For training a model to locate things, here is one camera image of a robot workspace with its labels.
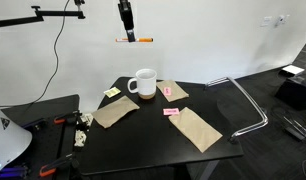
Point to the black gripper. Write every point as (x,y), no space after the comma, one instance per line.
(126,13)

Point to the orange and white marker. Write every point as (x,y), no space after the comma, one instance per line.
(144,40)

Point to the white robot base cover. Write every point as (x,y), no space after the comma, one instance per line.
(8,140)

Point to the white ceramic mug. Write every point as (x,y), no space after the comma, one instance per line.
(146,83)

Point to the yellow-green paper note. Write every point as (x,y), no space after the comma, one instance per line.
(112,92)

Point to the brown paper bag, pink label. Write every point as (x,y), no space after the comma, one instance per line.
(176,90)

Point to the plain brown paper bag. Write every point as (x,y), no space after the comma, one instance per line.
(114,111)

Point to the pink sticky note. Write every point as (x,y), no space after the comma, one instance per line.
(171,111)

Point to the white crumpled tape piece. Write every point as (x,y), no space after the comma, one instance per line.
(80,138)
(87,119)

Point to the large brown paper bag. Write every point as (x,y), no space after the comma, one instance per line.
(194,129)

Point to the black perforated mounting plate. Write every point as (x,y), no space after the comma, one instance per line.
(43,140)

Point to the white flat box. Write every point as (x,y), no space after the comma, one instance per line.
(293,70)

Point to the black box on floor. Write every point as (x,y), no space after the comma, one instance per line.
(294,93)

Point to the black device with blue light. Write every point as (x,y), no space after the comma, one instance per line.
(9,171)

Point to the metal tripod stand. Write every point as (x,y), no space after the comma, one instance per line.
(298,128)

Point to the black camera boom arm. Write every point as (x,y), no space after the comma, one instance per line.
(23,19)

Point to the chrome tube rail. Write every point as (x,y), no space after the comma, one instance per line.
(249,100)

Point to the white wall outlet plate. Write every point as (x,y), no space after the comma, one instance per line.
(266,21)

